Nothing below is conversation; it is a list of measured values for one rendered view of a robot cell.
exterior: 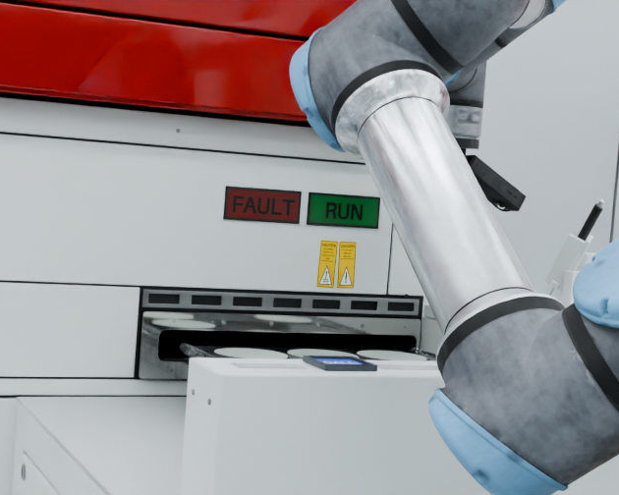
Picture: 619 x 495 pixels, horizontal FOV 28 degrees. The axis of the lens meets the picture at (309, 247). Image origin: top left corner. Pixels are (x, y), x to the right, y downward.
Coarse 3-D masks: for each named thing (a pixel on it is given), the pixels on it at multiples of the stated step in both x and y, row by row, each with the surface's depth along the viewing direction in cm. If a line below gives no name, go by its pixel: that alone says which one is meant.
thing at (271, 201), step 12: (228, 192) 176; (240, 192) 176; (252, 192) 177; (264, 192) 178; (276, 192) 179; (228, 204) 176; (240, 204) 177; (252, 204) 177; (264, 204) 178; (276, 204) 179; (288, 204) 180; (228, 216) 176; (240, 216) 177; (252, 216) 178; (264, 216) 178; (276, 216) 179; (288, 216) 180
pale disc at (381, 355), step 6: (360, 354) 176; (366, 354) 176; (372, 354) 177; (378, 354) 177; (384, 354) 178; (390, 354) 178; (396, 354) 179; (402, 354) 179; (408, 354) 180; (414, 354) 180
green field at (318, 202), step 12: (312, 204) 181; (324, 204) 182; (336, 204) 183; (348, 204) 184; (360, 204) 184; (372, 204) 185; (312, 216) 181; (324, 216) 182; (336, 216) 183; (348, 216) 184; (360, 216) 184; (372, 216) 185
